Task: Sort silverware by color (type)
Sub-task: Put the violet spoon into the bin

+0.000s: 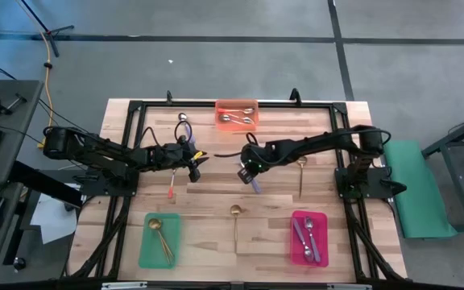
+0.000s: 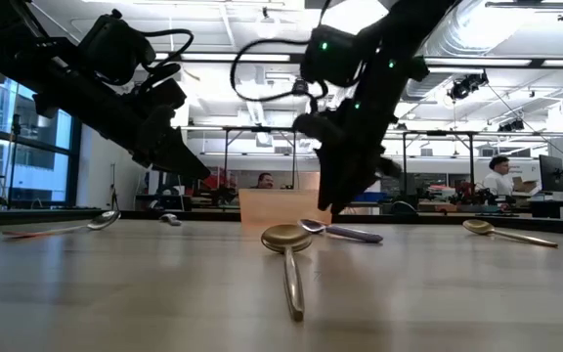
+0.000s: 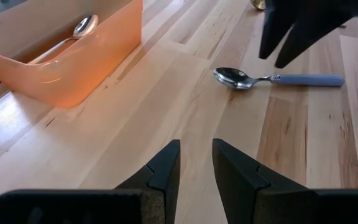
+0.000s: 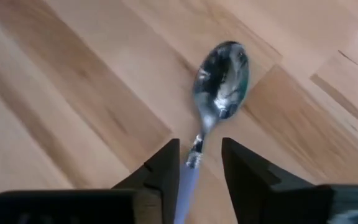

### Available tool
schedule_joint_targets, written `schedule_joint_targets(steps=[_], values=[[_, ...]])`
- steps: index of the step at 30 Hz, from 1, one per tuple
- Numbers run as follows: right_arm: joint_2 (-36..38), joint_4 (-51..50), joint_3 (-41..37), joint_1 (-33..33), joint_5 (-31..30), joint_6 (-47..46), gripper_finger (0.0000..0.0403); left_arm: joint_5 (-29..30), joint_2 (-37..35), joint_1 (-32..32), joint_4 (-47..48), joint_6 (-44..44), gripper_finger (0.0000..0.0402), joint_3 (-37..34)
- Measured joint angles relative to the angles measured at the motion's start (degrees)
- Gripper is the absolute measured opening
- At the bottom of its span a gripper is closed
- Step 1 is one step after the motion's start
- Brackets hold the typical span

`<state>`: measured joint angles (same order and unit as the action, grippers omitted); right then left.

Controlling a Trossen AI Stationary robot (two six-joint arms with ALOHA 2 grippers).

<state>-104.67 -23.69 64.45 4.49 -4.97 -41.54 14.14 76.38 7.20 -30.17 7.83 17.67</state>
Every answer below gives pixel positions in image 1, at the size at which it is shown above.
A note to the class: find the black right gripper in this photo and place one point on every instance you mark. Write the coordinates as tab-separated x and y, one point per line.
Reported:
260	155

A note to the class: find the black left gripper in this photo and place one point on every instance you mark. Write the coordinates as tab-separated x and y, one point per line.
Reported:
175	153

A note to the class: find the gold spoon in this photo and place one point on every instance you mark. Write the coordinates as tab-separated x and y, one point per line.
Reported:
167	258
235	237
154	224
300	185

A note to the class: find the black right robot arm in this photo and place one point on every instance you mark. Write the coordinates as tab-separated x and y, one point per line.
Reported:
316	141

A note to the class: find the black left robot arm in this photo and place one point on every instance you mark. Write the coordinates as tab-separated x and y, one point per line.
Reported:
103	151

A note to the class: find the orange plastic bin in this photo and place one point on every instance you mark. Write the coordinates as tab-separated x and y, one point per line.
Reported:
236	127

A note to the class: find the black table clamp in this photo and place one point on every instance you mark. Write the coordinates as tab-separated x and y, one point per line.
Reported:
295	95
169	96

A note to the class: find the red plastic bin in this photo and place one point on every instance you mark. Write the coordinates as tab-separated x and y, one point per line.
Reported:
322	237

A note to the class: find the green plastic bin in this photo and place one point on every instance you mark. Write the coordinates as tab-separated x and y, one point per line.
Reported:
147	253

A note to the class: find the white paper sheet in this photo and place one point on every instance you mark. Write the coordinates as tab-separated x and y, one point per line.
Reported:
55	221

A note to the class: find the black desk beam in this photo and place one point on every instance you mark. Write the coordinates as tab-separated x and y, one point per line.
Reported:
42	183

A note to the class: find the teal foam mat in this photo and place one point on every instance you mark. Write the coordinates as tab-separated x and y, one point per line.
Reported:
421	209

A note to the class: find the grey desk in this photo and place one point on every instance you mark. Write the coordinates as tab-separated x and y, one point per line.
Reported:
18	133

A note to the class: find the black tripod stand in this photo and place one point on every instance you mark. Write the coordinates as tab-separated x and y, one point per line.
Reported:
55	40

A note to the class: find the black round knob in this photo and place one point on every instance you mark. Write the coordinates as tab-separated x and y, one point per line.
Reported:
19	263

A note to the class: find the dark grey side table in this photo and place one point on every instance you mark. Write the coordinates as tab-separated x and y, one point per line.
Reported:
453	139

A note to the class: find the black metal table frame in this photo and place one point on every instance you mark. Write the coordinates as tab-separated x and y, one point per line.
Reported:
195	104

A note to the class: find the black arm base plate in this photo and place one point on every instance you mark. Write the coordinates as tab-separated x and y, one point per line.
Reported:
95	187
377	189

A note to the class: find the silver metal bracket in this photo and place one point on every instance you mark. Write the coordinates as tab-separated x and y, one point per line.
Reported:
123	286
349	287

